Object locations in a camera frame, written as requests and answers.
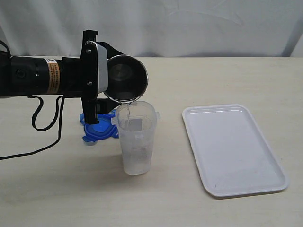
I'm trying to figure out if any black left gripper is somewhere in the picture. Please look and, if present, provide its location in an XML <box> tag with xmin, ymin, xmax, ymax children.
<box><xmin>62</xmin><ymin>30</ymin><xmax>124</xmax><ymax>124</ymax></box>

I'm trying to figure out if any stainless steel cup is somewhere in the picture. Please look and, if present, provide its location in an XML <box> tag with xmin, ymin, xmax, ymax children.
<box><xmin>104</xmin><ymin>55</ymin><xmax>149</xmax><ymax>104</ymax></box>

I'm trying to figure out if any blue container lid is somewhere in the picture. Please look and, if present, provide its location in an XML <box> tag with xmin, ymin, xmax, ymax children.
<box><xmin>79</xmin><ymin>109</ymin><xmax>119</xmax><ymax>146</ymax></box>

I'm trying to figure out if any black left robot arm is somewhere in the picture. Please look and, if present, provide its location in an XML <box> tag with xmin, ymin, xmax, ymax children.
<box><xmin>0</xmin><ymin>30</ymin><xmax>121</xmax><ymax>124</ymax></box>

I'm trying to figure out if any clear plastic container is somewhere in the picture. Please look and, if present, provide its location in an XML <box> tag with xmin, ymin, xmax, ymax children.
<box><xmin>111</xmin><ymin>101</ymin><xmax>160</xmax><ymax>175</ymax></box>

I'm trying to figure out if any white backdrop curtain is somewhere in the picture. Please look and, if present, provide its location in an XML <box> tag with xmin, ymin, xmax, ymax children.
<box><xmin>0</xmin><ymin>0</ymin><xmax>303</xmax><ymax>57</ymax></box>

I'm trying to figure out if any white plastic tray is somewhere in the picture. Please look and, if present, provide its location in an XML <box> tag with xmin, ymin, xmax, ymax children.
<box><xmin>182</xmin><ymin>104</ymin><xmax>289</xmax><ymax>198</ymax></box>

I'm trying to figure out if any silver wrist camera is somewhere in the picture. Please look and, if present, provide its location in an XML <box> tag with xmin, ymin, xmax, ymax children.
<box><xmin>85</xmin><ymin>41</ymin><xmax>108</xmax><ymax>93</ymax></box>

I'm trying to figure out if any black cable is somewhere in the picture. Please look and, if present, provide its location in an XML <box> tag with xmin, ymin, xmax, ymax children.
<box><xmin>0</xmin><ymin>40</ymin><xmax>65</xmax><ymax>160</ymax></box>

